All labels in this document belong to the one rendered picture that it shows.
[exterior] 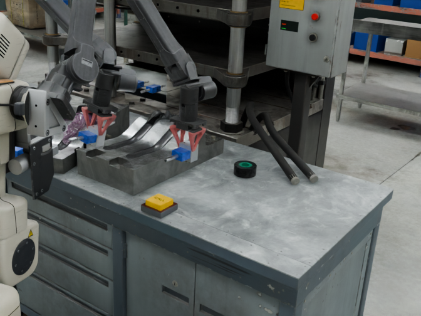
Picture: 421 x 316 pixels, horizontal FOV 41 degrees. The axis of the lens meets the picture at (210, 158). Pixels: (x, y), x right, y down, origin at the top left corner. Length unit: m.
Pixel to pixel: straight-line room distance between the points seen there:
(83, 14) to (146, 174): 0.56
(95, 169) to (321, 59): 0.99
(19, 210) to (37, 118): 0.31
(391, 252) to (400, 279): 0.26
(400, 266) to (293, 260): 1.71
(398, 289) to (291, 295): 1.49
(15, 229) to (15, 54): 0.47
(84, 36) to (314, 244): 0.83
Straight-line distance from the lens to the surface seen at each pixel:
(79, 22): 1.54
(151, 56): 2.72
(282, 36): 2.37
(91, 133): 1.86
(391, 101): 5.29
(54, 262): 2.27
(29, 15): 7.94
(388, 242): 3.39
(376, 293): 2.93
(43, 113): 1.39
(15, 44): 1.51
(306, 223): 1.71
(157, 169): 1.87
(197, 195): 1.82
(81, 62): 1.47
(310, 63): 2.33
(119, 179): 1.84
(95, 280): 2.12
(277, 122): 2.67
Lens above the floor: 1.60
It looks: 22 degrees down
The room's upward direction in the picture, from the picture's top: 3 degrees clockwise
